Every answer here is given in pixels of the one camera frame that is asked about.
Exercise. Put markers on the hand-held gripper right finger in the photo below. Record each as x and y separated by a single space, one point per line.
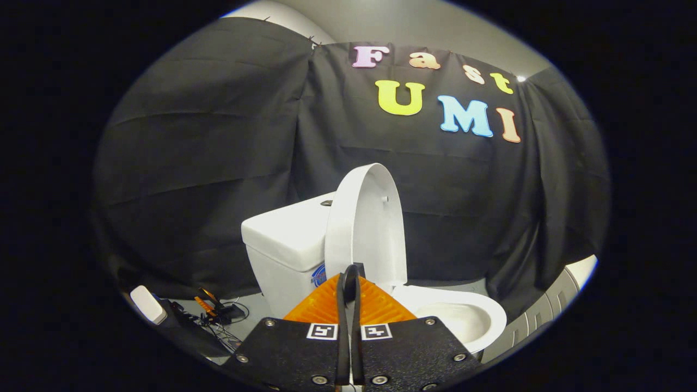
408 354

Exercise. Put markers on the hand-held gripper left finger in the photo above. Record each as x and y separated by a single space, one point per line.
294 354

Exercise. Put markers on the white toilet lid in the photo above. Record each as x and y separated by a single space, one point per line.
370 228

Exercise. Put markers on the white toilet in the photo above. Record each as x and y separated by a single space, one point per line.
283 234

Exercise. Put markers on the orange and black tool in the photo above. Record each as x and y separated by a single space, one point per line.
205 305

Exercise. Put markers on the white cabinet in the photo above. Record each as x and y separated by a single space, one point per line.
544 311

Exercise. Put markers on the white rectangular device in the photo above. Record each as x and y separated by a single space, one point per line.
147 305

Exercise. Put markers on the black backdrop cloth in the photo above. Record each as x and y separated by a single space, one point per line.
218 163

